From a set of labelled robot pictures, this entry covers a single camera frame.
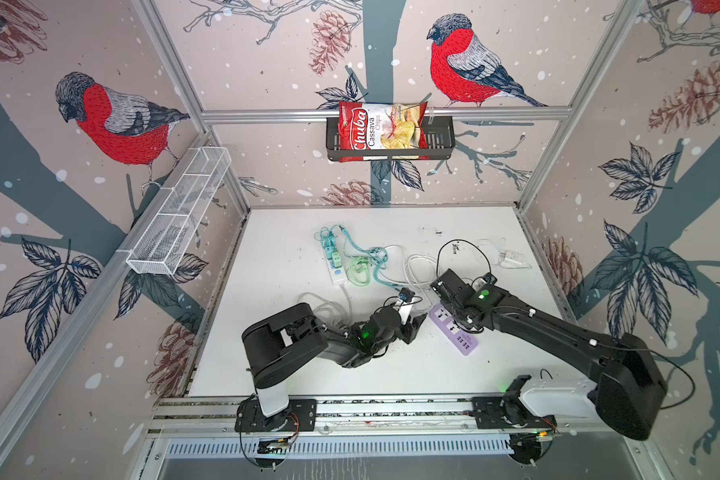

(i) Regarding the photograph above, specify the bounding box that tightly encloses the purple power strip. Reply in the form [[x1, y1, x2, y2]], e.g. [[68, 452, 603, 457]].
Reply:
[[429, 304, 478, 357]]

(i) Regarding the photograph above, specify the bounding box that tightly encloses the white blue power strip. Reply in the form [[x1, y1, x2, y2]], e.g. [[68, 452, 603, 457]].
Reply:
[[321, 236, 348, 286]]

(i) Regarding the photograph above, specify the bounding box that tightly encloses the green plug adapter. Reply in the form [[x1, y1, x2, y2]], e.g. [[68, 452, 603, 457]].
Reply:
[[328, 251, 343, 270]]

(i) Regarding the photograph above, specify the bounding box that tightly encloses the teal plug adapter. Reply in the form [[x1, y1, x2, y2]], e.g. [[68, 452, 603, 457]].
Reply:
[[320, 235, 336, 256]]

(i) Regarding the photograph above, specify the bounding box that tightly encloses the teal multi-head charging cable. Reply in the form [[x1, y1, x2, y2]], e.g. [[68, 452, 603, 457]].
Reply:
[[314, 223, 406, 289]]

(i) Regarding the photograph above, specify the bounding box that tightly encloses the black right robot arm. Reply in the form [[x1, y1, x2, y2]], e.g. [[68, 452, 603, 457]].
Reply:
[[430, 270, 667, 441]]

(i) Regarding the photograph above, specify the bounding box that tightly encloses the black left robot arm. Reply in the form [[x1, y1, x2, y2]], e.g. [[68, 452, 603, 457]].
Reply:
[[241, 300, 427, 418]]

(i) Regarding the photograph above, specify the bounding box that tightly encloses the red chips bag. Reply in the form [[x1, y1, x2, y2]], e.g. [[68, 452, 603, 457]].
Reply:
[[338, 102, 428, 162]]

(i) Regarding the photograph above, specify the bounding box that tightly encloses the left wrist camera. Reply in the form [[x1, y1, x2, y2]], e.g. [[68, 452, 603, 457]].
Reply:
[[394, 287, 417, 325]]

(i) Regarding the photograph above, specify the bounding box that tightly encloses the white charger adapter with cable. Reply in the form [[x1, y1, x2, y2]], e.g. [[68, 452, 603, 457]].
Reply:
[[477, 236, 532, 270]]

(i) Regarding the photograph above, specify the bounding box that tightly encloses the white power strip cord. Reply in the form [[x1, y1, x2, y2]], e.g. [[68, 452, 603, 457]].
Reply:
[[383, 244, 442, 301]]

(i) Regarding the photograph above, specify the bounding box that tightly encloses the green charging cable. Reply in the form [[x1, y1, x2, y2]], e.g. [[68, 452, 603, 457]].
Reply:
[[344, 254, 376, 287]]

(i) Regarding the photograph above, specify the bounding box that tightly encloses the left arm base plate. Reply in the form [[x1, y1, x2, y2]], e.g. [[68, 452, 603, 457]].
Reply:
[[234, 396, 317, 433]]

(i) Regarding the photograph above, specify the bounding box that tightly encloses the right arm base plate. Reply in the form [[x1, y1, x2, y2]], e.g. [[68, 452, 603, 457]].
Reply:
[[470, 396, 557, 431]]

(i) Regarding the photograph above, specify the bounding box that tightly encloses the black wall basket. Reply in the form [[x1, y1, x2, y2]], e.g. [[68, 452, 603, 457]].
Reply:
[[325, 116, 455, 162]]

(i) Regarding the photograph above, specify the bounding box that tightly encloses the aluminium front rail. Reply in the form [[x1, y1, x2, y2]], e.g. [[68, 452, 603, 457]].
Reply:
[[145, 393, 612, 437]]

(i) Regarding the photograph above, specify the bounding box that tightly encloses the white wire wall basket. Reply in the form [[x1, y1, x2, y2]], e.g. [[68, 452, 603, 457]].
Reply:
[[126, 146, 231, 275]]

